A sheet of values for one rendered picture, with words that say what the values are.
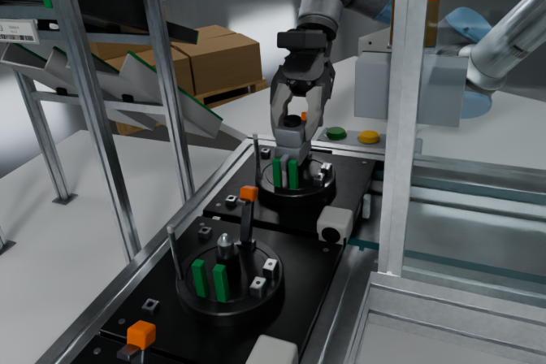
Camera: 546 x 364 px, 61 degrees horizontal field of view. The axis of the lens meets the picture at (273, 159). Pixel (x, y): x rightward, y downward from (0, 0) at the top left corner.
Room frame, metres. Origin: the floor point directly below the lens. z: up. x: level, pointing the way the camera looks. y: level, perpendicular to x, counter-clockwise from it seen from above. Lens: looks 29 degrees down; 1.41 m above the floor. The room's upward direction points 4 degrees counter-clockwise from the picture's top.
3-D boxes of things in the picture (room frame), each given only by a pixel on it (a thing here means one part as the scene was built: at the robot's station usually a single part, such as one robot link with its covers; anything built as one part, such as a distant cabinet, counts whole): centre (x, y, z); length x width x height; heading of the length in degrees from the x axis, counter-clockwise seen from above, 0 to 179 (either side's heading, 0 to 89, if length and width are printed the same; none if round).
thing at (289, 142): (0.68, -0.03, 1.06); 0.08 x 0.04 x 0.07; 156
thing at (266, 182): (0.69, -0.04, 0.98); 0.14 x 0.14 x 0.02
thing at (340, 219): (0.56, -0.09, 0.97); 0.05 x 0.05 x 0.04; 66
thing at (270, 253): (0.46, 0.07, 1.01); 0.24 x 0.24 x 0.13; 66
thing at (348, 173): (0.69, -0.04, 0.96); 0.24 x 0.24 x 0.02; 66
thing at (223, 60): (3.62, 0.72, 0.37); 1.32 x 1.01 x 0.74; 130
